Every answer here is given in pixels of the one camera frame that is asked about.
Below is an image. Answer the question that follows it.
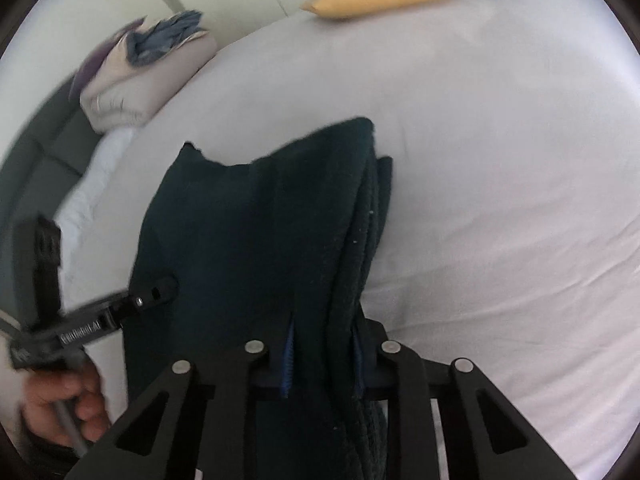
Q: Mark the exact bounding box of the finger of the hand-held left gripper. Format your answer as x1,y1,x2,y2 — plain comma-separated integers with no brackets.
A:
119,275,180,323

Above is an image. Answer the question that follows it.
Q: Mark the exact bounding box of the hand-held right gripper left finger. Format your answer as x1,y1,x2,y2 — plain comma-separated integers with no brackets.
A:
65,320,297,480

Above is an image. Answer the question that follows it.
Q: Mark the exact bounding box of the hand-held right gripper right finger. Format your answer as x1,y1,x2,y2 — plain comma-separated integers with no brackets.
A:
350,316,577,480

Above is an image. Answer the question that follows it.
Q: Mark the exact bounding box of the dark green knit garment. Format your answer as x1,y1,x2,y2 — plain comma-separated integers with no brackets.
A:
121,116,395,480

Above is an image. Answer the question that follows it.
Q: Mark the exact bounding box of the person's left forearm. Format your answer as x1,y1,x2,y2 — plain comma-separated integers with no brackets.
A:
0,422,81,480

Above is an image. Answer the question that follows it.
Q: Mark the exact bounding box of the person's left hand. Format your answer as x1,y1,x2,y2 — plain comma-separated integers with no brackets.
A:
19,359,114,450

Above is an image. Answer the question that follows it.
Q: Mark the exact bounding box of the white pillow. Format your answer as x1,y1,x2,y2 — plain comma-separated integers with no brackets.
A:
51,126,142,283

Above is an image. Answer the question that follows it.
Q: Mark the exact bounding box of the grey upholstered headboard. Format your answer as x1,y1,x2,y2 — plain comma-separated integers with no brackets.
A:
0,76,103,321

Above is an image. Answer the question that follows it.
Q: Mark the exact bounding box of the bed with white sheet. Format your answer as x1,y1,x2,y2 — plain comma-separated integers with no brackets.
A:
50,0,640,480

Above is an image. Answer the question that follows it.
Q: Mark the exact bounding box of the purple pillow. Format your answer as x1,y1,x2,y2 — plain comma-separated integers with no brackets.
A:
66,16,147,103

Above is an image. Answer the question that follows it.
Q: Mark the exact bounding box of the blue crumpled cloth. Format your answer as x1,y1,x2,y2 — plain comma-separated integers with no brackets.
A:
126,9,206,67

